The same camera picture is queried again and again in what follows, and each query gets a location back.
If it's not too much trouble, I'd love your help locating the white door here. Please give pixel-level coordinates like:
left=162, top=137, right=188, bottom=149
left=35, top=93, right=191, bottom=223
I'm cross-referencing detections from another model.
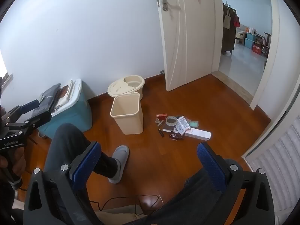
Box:
left=153, top=0, right=223, bottom=92

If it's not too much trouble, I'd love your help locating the beige square trash bin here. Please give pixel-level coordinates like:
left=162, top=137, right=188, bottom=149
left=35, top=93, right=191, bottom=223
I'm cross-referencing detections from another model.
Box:
left=110, top=92, right=144, bottom=135

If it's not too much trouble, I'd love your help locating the beige round bucket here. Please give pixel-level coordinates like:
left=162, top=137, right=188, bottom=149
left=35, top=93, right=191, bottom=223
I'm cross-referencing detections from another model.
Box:
left=107, top=75, right=145, bottom=99

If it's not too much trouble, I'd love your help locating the black cable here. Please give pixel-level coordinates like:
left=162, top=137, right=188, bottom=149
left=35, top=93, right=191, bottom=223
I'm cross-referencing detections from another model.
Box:
left=88, top=194, right=160, bottom=216

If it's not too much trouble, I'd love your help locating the white ribbed panel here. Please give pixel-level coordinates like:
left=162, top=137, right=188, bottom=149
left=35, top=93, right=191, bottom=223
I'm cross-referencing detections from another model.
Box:
left=242, top=121, right=300, bottom=225

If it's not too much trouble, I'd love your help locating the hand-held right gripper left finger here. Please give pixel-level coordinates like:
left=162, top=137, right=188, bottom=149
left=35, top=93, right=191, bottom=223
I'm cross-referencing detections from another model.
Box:
left=23, top=141, right=104, bottom=225

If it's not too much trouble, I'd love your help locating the person's leg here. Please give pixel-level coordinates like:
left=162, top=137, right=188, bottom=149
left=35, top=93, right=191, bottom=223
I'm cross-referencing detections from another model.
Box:
left=43, top=123, right=119, bottom=181
left=148, top=169, right=246, bottom=225

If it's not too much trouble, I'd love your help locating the beige seat cushion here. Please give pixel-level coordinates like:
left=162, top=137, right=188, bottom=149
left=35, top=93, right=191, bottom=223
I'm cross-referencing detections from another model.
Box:
left=94, top=205, right=149, bottom=225

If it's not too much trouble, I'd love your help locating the red plastic crate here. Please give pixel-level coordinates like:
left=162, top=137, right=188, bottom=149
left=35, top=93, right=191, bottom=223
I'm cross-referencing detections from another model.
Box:
left=252, top=43, right=264, bottom=55

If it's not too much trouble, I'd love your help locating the dark wooden cabinet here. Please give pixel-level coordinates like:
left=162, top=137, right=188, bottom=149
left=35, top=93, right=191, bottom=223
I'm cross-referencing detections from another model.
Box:
left=221, top=5, right=237, bottom=55

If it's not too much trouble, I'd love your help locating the blue plastic tub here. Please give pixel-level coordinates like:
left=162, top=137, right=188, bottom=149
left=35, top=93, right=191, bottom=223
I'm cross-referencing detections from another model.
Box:
left=244, top=32, right=258, bottom=50

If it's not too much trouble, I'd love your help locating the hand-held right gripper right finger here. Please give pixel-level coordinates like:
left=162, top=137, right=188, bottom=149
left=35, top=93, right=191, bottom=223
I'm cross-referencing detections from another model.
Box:
left=197, top=142, right=275, bottom=225

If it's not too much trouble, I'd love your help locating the white printed packet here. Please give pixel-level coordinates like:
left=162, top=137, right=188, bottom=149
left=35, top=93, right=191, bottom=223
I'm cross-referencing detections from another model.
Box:
left=176, top=117, right=192, bottom=135

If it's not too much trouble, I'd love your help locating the dark red small box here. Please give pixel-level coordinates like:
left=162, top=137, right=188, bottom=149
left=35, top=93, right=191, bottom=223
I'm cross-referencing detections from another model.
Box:
left=169, top=132, right=185, bottom=141

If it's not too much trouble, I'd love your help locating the grey folded cloth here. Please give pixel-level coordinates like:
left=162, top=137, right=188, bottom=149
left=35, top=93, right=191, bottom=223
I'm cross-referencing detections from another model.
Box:
left=31, top=83, right=62, bottom=122

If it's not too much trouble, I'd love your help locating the beige tote bag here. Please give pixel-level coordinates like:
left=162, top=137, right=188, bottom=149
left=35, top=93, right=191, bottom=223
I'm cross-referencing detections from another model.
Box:
left=223, top=9, right=231, bottom=30

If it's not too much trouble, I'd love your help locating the person's right leg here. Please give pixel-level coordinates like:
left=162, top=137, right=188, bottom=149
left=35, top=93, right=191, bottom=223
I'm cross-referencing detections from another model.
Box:
left=148, top=169, right=246, bottom=225

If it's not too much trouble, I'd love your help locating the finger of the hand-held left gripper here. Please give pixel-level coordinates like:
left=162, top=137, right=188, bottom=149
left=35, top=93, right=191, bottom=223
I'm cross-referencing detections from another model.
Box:
left=5, top=111, right=52, bottom=137
left=1, top=100, right=40, bottom=123

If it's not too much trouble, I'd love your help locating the person's left leg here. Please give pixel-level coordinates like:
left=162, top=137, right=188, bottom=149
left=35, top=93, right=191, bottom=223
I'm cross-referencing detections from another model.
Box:
left=43, top=123, right=119, bottom=181

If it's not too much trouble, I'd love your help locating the blue storage box white lid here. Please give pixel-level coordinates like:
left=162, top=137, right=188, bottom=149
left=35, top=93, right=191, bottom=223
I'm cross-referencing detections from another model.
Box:
left=37, top=78, right=93, bottom=139

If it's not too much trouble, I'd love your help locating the grey slipper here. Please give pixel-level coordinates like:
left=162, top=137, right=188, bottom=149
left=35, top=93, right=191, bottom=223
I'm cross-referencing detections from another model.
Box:
left=108, top=145, right=130, bottom=184

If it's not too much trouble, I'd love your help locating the dark wooden chair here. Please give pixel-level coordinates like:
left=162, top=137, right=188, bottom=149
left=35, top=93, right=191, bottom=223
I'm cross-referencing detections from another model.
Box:
left=260, top=31, right=272, bottom=57

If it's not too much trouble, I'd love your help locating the long white red carton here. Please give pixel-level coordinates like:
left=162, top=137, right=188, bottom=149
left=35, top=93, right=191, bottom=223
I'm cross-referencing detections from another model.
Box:
left=184, top=128, right=212, bottom=141

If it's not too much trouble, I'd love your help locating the window frame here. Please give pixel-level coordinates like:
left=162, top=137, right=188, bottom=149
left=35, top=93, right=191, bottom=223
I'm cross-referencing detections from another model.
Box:
left=0, top=71, right=14, bottom=92

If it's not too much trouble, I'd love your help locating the person's left hand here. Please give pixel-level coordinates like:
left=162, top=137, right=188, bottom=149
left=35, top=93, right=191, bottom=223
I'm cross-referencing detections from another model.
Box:
left=0, top=153, right=26, bottom=181

